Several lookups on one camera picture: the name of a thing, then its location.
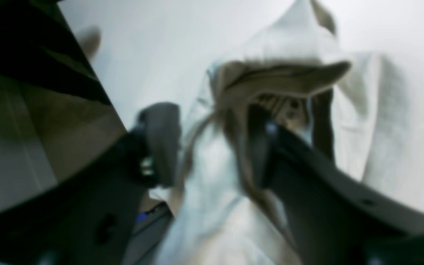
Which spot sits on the beige t-shirt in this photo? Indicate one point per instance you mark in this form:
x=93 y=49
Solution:
x=252 y=191

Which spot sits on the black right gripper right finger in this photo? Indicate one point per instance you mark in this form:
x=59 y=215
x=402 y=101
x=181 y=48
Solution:
x=333 y=219

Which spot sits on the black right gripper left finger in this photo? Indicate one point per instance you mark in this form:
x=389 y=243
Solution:
x=94 y=218

